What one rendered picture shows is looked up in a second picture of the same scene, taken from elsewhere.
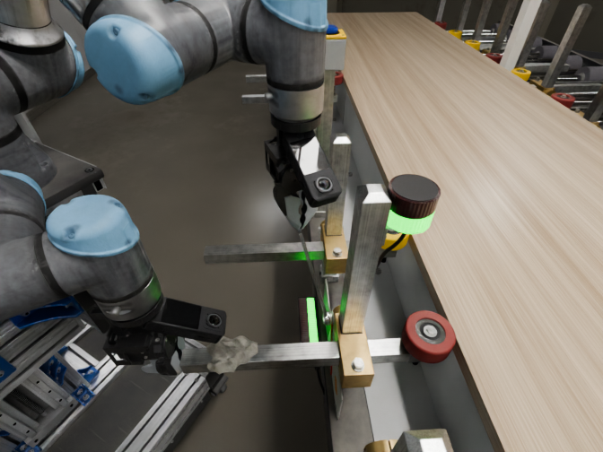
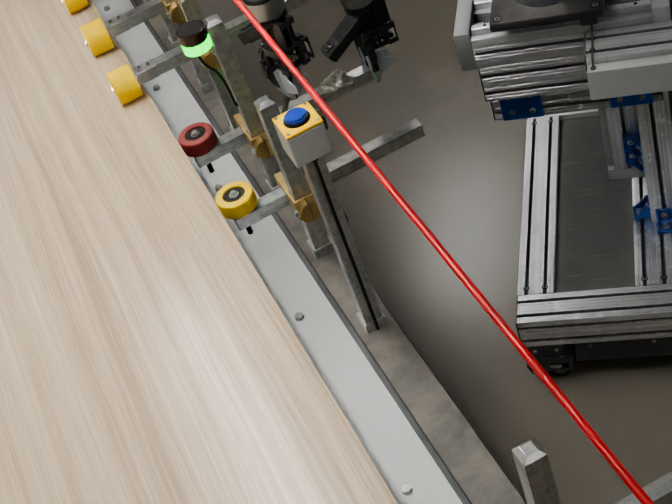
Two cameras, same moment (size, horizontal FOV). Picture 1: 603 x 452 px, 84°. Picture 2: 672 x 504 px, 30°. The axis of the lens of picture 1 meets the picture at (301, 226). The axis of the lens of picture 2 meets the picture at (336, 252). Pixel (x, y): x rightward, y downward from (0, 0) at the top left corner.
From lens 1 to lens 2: 2.77 m
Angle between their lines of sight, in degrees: 96
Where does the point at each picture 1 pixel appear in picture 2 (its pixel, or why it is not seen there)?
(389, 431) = not seen: hidden behind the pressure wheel
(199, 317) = (335, 38)
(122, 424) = (577, 226)
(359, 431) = (255, 163)
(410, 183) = (192, 29)
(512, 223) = (111, 260)
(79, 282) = not seen: outside the picture
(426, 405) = not seen: hidden behind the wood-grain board
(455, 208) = (168, 252)
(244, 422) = (479, 358)
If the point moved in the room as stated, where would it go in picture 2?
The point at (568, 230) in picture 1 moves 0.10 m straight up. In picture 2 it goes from (57, 278) to (35, 243)
